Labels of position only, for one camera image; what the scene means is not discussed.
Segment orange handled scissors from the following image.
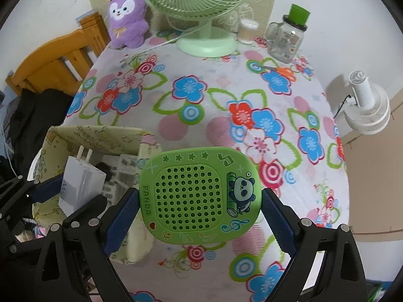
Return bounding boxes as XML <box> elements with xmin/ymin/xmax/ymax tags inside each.
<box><xmin>262</xmin><ymin>65</ymin><xmax>296</xmax><ymax>82</ymax></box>

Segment white power adapter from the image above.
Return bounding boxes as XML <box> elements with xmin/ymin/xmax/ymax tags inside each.
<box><xmin>59</xmin><ymin>145</ymin><xmax>106</xmax><ymax>216</ymax></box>

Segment cotton swab container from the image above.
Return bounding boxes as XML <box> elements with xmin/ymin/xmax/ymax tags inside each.
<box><xmin>237</xmin><ymin>18</ymin><xmax>259</xmax><ymax>44</ymax></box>

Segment purple plush toy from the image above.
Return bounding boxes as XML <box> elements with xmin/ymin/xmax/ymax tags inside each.
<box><xmin>108</xmin><ymin>0</ymin><xmax>149</xmax><ymax>49</ymax></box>

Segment white fan cable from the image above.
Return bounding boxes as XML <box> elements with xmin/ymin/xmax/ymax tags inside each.
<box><xmin>125</xmin><ymin>26</ymin><xmax>206</xmax><ymax>61</ymax></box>

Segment white floor fan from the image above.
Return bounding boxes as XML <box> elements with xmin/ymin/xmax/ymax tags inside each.
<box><xmin>335</xmin><ymin>70</ymin><xmax>391</xmax><ymax>135</ymax></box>

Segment green panda speaker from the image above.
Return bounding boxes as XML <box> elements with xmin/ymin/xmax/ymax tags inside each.
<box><xmin>139</xmin><ymin>146</ymin><xmax>262</xmax><ymax>245</ymax></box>

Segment yellow cartoon storage box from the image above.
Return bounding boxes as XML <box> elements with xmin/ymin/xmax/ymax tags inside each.
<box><xmin>28</xmin><ymin>126</ymin><xmax>162</xmax><ymax>265</ymax></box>

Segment black clothing pile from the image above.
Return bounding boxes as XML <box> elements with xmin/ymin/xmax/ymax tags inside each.
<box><xmin>1</xmin><ymin>89</ymin><xmax>73</xmax><ymax>183</ymax></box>

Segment glass jar mug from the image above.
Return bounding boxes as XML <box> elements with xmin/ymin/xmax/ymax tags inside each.
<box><xmin>265</xmin><ymin>4</ymin><xmax>310</xmax><ymax>63</ymax></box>

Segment green desk fan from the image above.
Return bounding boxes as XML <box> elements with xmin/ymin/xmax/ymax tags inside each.
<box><xmin>146</xmin><ymin>0</ymin><xmax>244</xmax><ymax>58</ymax></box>

